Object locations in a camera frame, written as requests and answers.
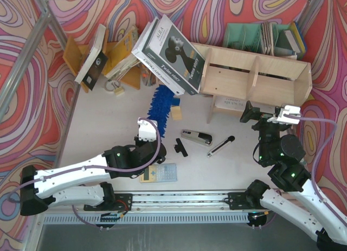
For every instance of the light wooden bookshelf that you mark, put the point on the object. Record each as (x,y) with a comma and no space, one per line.
(259,78)

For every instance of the blue bound notebook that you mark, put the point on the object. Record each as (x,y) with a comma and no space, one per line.
(294,28)

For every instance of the blue eraser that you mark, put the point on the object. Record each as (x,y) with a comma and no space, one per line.
(176,101)

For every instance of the silver black stapler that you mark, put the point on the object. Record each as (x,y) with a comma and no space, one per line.
(197,137)

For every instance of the white utility knife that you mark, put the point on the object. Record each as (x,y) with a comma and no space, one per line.
(221,145)

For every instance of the blue microfiber duster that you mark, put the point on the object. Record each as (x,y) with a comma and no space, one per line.
(160,107)

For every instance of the yellow books stack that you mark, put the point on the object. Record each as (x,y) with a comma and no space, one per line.
(120,57)

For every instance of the pens cup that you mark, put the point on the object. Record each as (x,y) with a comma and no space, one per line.
(147,77)

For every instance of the yellow wooden book stand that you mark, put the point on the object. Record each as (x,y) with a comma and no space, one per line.
(73,55)

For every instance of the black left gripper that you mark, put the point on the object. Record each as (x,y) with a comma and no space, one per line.
(145,145)

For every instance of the black aluminium rail base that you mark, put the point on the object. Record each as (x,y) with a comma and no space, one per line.
(171,201)

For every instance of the Twins story book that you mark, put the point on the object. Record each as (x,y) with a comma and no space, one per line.
(172,53)

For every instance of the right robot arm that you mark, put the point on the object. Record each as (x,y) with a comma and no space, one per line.
(319,218)

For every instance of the white paperback book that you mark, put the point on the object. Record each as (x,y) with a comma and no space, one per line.
(137,51)

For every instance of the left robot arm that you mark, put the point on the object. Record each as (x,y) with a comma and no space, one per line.
(86,182)

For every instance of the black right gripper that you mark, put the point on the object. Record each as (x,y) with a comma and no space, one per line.
(263,120)

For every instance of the teal desk organizer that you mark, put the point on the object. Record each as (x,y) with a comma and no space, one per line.
(267,38)

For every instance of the yellow grey calculator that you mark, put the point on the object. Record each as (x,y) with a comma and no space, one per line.
(159,173)

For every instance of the black cover book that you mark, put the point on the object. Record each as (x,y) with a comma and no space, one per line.
(93,59)

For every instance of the black plastic clip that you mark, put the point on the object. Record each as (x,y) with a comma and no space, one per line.
(179,148)

